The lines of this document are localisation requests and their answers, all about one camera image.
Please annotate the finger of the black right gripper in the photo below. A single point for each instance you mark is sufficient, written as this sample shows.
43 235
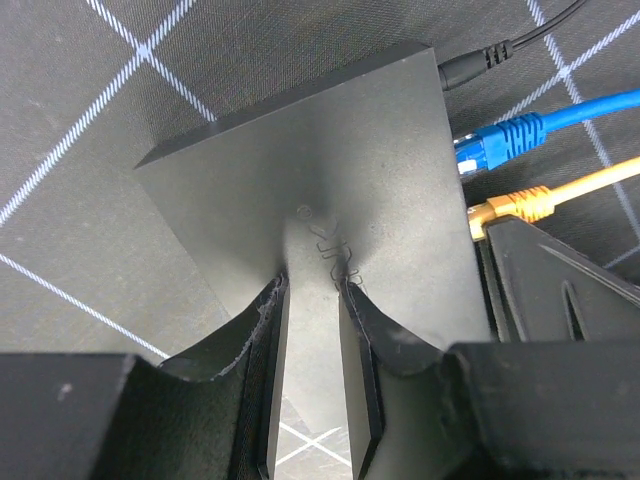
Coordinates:
539 289

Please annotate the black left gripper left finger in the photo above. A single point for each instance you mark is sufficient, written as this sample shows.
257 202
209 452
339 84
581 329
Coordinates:
211 411

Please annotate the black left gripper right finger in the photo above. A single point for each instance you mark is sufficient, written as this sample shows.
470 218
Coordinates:
407 416

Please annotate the black network switch box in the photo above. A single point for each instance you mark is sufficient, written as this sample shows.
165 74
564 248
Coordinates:
350 176

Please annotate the black grid cutting mat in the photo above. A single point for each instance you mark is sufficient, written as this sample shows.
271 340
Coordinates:
89 87

